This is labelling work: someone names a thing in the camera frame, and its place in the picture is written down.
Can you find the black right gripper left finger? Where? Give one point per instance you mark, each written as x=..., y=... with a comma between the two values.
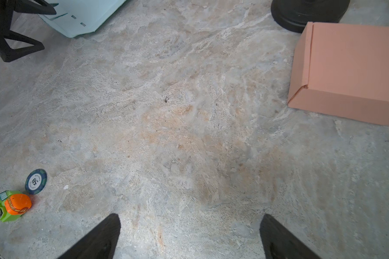
x=99, y=243

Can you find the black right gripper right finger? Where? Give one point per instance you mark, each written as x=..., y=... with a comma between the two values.
x=279, y=243

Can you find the light blue cardboard box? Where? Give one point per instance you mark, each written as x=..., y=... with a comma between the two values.
x=79, y=17

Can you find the pink paper box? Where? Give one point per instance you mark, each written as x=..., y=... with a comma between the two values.
x=342, y=70

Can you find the small colourful toy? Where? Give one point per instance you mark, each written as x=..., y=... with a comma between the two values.
x=13, y=204

